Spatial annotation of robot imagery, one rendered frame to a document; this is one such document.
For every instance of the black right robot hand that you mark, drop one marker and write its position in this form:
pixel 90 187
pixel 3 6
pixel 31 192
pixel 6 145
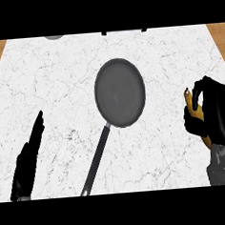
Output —
pixel 217 109

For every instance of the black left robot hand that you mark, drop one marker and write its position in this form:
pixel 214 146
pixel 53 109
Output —
pixel 27 162

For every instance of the yellow pear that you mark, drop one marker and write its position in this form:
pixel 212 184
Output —
pixel 196 109

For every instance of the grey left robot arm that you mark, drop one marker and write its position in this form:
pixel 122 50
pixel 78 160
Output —
pixel 23 198

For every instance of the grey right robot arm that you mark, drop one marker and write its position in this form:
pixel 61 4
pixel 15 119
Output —
pixel 224 166

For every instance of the grey frying pan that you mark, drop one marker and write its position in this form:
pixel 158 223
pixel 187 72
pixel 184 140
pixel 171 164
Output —
pixel 119 94

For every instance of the pale appliance with black legs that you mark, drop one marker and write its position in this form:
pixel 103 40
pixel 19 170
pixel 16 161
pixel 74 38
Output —
pixel 124 31

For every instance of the grey round object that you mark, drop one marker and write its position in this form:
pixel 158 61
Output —
pixel 53 37

